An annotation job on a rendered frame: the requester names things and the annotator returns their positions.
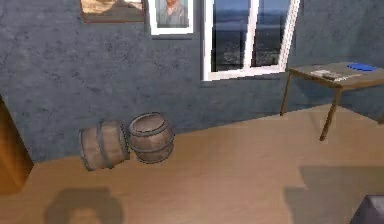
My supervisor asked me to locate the orange wooden cupboard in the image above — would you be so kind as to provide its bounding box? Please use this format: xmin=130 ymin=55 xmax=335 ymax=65
xmin=0 ymin=94 xmax=35 ymax=196

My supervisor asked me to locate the blue flat book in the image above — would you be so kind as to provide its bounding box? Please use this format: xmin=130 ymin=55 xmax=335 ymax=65
xmin=346 ymin=62 xmax=379 ymax=73

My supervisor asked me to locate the white framed portrait picture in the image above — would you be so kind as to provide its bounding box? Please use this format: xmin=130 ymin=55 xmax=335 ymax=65
xmin=147 ymin=0 xmax=195 ymax=36

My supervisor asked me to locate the brown framed landscape picture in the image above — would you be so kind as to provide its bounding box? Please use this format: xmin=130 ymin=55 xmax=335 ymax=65
xmin=80 ymin=0 xmax=146 ymax=24

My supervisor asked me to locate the white framed window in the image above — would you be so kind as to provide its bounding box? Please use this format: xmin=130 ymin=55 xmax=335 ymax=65
xmin=200 ymin=0 xmax=302 ymax=82

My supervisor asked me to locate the grey box furniture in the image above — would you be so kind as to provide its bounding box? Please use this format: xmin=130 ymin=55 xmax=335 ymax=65
xmin=348 ymin=195 xmax=384 ymax=224

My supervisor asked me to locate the brown wooden barrel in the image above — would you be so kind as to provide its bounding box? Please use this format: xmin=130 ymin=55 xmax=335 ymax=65
xmin=78 ymin=118 xmax=131 ymax=172
xmin=127 ymin=111 xmax=175 ymax=165

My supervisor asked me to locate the brown wooden table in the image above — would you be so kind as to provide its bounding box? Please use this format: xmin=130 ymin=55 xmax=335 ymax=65
xmin=279 ymin=61 xmax=384 ymax=142

